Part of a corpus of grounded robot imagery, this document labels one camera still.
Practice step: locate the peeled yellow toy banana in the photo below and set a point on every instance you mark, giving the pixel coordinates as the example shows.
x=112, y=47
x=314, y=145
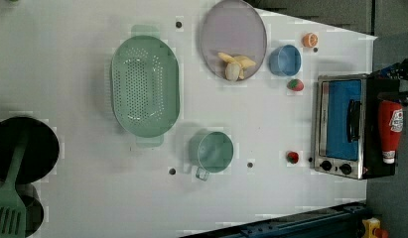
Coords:
x=235, y=66

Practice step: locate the grey round plate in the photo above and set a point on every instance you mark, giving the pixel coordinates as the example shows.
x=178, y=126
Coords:
x=233, y=27

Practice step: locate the green metal mug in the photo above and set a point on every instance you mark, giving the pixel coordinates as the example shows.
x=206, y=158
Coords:
x=211, y=152

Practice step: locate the green perforated colander basket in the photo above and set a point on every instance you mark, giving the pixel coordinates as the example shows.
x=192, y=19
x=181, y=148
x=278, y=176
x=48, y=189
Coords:
x=145, y=83

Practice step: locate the strawberry toy near oven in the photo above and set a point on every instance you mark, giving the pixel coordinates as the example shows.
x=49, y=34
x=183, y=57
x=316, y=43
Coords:
x=292, y=157

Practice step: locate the strawberry toy near bowl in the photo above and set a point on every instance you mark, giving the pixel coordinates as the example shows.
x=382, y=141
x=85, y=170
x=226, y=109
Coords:
x=295, y=85

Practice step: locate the blue round bowl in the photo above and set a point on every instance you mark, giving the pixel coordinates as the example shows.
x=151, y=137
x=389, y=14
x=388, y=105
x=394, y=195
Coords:
x=285, y=61

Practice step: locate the orange slice toy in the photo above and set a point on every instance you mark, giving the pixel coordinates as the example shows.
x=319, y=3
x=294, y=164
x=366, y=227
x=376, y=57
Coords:
x=310, y=40

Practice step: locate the silver black toaster oven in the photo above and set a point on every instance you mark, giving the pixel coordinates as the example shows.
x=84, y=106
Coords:
x=347, y=142

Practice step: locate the large black round pan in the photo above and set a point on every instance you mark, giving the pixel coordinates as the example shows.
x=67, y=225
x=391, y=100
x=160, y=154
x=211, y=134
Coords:
x=42, y=150

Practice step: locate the red ketchup bottle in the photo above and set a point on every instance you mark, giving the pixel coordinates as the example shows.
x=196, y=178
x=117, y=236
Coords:
x=390, y=126

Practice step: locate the small black round pan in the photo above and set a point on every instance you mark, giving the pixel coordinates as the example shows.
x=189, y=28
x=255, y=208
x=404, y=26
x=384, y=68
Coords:
x=35, y=211

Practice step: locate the green slotted spatula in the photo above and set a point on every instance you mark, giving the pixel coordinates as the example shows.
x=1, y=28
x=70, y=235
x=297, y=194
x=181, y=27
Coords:
x=12, y=207

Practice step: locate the blue metal frame rail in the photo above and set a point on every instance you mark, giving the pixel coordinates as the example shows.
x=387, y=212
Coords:
x=341, y=221

